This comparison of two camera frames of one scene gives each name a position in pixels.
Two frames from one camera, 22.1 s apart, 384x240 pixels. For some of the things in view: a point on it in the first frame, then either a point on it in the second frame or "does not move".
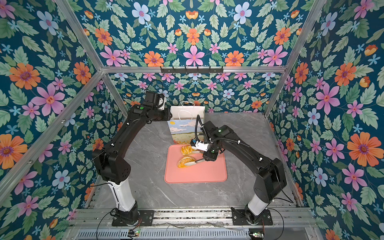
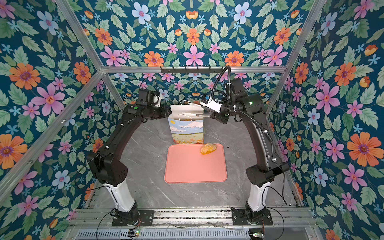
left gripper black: (167, 115) does not move
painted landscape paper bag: (182, 126) does not move
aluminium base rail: (297, 223) does not move
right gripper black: (207, 156) -> (219, 117)
